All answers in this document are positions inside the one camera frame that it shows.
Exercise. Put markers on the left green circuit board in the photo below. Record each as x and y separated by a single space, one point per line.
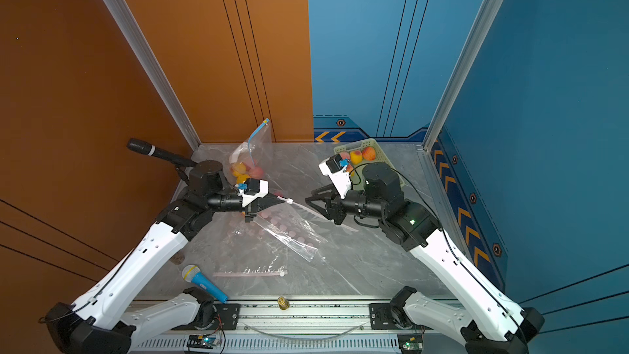
203 343

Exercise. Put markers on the pink-dotted zip bag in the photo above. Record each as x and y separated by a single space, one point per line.
273 237

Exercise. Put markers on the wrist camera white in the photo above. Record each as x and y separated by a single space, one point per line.
251 190
336 168

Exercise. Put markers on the right green circuit board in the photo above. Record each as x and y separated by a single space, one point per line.
410 344

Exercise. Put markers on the blue handheld microphone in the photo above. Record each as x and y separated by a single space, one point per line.
193 274

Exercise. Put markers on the green plastic fruit basket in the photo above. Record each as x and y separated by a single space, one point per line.
378 157

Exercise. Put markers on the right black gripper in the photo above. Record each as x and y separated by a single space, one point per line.
334 203

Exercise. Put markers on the yellow peach pink spot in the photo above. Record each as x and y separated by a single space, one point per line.
356 157

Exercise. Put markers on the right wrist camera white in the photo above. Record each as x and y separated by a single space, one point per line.
336 168

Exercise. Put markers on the brass knob on rail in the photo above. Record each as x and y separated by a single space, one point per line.
283 303

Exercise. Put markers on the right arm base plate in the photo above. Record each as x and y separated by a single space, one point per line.
382 318

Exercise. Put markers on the clear blue-zipper zip bag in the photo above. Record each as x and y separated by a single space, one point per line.
257 150

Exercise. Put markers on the black microphone on stand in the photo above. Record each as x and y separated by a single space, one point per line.
147 149

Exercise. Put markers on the aluminium front rail frame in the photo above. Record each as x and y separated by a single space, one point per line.
308 326

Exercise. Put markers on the orange red wrinkled peach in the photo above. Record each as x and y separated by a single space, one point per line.
369 154

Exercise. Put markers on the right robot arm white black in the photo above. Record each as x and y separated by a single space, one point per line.
486 320

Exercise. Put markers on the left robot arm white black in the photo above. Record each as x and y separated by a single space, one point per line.
97 321

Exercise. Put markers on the green circuit board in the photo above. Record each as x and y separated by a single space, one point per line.
410 344
203 343

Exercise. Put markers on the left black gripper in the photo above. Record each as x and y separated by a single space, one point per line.
267 201

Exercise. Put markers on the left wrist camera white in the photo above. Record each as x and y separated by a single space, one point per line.
251 190

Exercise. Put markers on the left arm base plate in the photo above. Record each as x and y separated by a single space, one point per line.
226 315

